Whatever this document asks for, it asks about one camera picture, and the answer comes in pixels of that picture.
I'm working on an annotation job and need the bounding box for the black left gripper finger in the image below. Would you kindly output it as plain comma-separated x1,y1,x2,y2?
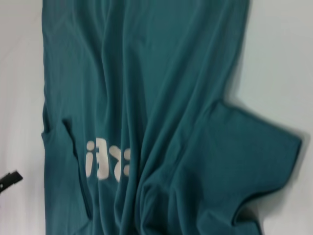
0,169,24,194

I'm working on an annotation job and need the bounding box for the teal t-shirt with beige print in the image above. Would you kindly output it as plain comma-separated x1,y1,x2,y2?
40,0,303,235

